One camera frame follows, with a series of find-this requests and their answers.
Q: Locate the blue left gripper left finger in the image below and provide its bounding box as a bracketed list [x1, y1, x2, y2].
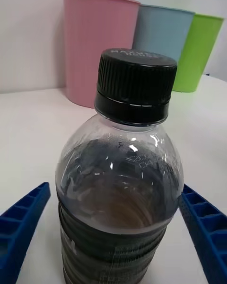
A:
[0, 181, 52, 284]

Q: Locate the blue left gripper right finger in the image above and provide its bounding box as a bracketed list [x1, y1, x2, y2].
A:
[179, 183, 227, 284]

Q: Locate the clear bottle with black cap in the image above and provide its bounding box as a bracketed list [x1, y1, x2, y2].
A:
[55, 48, 184, 284]

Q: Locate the green plastic bin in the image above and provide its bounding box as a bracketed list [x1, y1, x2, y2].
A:
[172, 13, 225, 93]

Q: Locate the pink plastic bin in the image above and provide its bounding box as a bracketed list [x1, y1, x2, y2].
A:
[61, 0, 141, 109]

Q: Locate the pale blue plastic bin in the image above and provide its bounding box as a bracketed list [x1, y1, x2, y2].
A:
[131, 4, 196, 62]

